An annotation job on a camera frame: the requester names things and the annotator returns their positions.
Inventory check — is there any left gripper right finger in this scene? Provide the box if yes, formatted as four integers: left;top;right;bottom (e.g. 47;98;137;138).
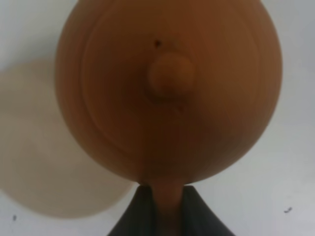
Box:
181;185;234;236

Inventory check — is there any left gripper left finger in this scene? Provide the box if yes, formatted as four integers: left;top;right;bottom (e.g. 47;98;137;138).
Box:
108;185;156;236

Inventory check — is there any brown clay teapot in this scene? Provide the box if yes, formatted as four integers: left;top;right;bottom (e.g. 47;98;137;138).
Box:
55;0;283;236

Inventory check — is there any beige round teapot coaster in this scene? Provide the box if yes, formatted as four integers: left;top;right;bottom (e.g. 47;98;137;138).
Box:
0;59;132;218

